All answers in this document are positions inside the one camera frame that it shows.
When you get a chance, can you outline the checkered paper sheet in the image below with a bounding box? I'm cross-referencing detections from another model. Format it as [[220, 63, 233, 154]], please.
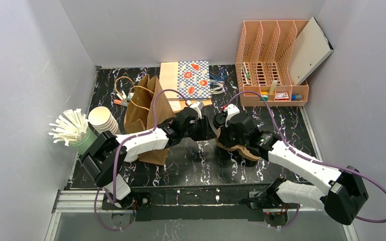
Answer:
[[176, 60, 211, 99]]

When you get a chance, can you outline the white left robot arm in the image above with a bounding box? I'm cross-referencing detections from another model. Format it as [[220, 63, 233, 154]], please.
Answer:
[[80, 101, 216, 203]]

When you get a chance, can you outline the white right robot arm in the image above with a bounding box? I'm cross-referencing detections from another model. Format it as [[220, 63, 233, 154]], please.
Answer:
[[214, 104, 369, 225]]

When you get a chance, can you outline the white folder board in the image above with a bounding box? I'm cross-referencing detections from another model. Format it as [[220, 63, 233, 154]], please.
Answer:
[[288, 17, 334, 85]]

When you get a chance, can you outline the brown paper bag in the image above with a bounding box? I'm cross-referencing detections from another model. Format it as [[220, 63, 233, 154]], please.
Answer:
[[123, 74, 175, 167]]

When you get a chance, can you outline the stack of white lids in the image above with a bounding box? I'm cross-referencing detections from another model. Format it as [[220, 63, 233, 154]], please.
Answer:
[[87, 106, 121, 135]]

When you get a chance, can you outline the cardboard cup carrier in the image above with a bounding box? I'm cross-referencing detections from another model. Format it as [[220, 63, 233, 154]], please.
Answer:
[[213, 112, 262, 161]]

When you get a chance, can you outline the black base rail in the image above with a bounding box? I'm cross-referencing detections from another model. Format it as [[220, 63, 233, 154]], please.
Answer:
[[130, 183, 269, 207]]

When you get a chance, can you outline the orange file organizer rack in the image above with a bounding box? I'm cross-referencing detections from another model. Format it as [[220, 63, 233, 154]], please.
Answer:
[[235, 20, 309, 107]]

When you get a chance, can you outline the green cup of stirrers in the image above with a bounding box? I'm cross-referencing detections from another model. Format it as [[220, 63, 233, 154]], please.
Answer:
[[48, 108, 98, 155]]

